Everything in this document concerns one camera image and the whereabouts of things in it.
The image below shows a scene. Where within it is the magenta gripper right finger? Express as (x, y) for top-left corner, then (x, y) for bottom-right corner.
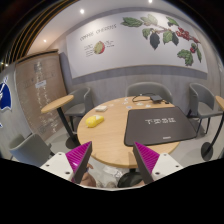
(133, 142), (159, 184)

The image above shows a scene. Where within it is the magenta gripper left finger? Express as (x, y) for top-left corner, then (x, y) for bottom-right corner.
(66, 142), (92, 184)

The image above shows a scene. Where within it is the yellow computer mouse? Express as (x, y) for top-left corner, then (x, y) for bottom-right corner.
(85, 115), (104, 128)

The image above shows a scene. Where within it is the small round side table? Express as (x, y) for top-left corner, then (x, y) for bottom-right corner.
(41, 95), (78, 149)

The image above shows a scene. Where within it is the black desk mat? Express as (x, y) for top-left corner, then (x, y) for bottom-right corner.
(124, 107), (196, 146)

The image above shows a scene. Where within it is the round wooden table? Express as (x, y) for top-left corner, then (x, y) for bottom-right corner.
(77, 96), (173, 187)

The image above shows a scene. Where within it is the grey armchair front left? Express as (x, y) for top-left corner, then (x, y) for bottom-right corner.
(9, 134), (54, 167)

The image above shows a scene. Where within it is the grey armchair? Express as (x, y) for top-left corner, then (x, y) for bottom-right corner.
(64, 87), (94, 127)
(125, 82), (173, 103)
(187, 83), (222, 132)
(9, 134), (54, 167)

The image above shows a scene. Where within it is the white tissue packet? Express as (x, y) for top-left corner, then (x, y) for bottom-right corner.
(95, 106), (108, 112)

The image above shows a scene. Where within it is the grey armchair back left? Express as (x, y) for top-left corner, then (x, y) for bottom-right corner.
(64, 87), (94, 127)

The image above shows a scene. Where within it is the right round side table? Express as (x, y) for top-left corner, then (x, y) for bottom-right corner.
(200, 95), (224, 162)

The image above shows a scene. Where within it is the grey armchair back centre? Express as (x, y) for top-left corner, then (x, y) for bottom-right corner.
(125, 82), (173, 103)

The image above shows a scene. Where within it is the grey armchair right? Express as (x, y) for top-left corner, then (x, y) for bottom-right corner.
(187, 83), (222, 132)

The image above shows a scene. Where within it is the black power adapter with cable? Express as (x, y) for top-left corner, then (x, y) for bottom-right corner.
(132, 94), (164, 104)

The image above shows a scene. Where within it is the wooden pegboard wall panel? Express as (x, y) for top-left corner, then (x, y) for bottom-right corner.
(15, 50), (67, 140)

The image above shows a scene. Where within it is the blue wall logo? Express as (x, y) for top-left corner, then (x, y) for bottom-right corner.
(0, 77), (12, 110)

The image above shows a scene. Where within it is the coffee cherries wall poster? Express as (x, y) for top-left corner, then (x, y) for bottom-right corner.
(66, 11), (207, 78)

